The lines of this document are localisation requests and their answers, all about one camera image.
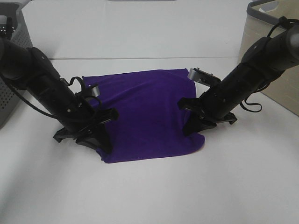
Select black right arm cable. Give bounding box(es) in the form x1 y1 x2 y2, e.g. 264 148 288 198
240 16 292 113

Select purple towel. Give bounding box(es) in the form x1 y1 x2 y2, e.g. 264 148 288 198
83 69 205 163

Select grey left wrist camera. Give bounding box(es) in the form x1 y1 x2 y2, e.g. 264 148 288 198
85 84 100 97

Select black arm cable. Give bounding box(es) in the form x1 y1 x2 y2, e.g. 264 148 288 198
240 16 292 113
0 76 105 138

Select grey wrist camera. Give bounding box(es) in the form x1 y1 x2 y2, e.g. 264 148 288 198
85 84 100 97
188 68 221 87

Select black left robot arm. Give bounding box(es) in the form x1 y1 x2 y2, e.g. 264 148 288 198
0 37 119 153

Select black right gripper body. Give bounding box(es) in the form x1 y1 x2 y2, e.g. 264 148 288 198
178 98 237 124

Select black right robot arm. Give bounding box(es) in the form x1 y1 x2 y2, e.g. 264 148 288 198
178 16 299 136

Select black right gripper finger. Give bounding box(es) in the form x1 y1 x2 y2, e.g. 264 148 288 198
194 121 217 133
183 112 204 136

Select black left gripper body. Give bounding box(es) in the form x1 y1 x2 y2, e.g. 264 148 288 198
53 108 119 142

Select grey perforated plastic basket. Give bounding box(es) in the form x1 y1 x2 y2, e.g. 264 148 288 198
0 1 33 127

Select beige fabric storage bin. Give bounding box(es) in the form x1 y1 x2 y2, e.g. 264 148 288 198
238 0 299 115

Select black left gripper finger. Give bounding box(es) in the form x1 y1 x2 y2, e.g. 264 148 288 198
76 137 102 150
98 124 112 154

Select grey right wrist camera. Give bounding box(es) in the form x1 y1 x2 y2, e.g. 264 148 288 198
188 68 221 87

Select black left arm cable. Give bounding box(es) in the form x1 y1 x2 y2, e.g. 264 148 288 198
0 76 105 138

